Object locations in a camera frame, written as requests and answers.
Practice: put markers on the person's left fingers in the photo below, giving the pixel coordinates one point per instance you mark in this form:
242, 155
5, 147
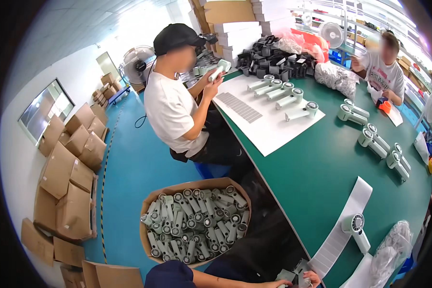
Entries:
287, 284

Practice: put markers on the person's left hand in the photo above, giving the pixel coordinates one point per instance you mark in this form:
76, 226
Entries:
279, 284

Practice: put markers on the stack of white boxes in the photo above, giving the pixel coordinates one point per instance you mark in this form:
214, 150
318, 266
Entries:
237, 36

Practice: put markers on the stacks of brown cartons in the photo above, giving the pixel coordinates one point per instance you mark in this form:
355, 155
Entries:
72, 172

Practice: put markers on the flat brown cardboard pieces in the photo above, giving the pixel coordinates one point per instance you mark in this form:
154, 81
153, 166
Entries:
68, 255

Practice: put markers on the pile of black plastic parts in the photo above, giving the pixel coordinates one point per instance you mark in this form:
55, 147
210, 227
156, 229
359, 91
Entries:
273, 59

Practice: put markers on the row of paired green fans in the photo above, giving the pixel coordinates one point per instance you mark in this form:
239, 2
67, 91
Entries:
372, 142

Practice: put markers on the clear plastic bag of parts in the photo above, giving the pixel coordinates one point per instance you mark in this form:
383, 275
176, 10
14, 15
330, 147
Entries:
390, 252
334, 79

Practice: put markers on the person's right hand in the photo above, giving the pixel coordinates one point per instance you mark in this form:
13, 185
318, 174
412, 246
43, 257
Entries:
312, 278

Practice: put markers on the person's body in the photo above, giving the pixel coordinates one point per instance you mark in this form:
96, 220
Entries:
169, 275

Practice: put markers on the grey label sheet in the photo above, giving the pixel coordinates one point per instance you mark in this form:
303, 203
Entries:
239, 107

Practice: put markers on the white plastic bag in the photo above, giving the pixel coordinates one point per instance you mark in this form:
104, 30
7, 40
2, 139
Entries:
422, 147

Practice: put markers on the heap of pale green fans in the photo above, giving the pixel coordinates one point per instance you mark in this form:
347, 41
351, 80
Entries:
198, 223

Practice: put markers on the tray of grey fan parts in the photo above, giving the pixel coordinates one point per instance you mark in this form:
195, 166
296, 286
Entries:
198, 66

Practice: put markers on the blue cart with cartons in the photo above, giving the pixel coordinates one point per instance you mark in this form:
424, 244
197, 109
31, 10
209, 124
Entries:
109, 90

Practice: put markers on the long white label strip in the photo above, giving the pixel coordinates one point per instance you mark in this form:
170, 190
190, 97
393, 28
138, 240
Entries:
338, 234

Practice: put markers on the white paper sheet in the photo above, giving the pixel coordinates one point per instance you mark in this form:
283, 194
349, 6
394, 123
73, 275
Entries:
394, 115

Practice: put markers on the white standing floor fan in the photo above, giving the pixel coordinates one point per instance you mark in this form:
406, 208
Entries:
138, 64

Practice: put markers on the white door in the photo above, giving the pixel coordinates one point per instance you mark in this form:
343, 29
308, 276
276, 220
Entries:
108, 66

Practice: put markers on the open brown cardboard carton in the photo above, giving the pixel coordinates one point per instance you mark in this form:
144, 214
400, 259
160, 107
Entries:
145, 216

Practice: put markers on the stack of brown cardboard sheets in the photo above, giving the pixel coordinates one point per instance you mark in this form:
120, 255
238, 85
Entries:
223, 10

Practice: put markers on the large white board sheet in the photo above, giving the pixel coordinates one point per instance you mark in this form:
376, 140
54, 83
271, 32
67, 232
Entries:
273, 129

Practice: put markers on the orange tape dispenser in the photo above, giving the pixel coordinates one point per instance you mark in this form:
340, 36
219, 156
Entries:
384, 106

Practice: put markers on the blue plastic stool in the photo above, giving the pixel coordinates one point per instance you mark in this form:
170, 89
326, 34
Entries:
212, 170

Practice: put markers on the person's legs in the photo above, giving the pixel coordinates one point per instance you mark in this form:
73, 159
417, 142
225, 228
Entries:
270, 244

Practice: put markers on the blue plastic bins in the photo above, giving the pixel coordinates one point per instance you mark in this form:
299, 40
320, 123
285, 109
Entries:
338, 57

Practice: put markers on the person's right fingers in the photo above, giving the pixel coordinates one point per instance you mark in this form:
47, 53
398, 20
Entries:
313, 276

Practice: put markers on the wall window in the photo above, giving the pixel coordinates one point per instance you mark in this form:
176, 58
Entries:
45, 111

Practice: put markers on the shelves with goods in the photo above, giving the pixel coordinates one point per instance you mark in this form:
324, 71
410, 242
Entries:
374, 21

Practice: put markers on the red plastic bags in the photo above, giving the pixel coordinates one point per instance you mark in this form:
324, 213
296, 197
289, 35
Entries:
311, 43

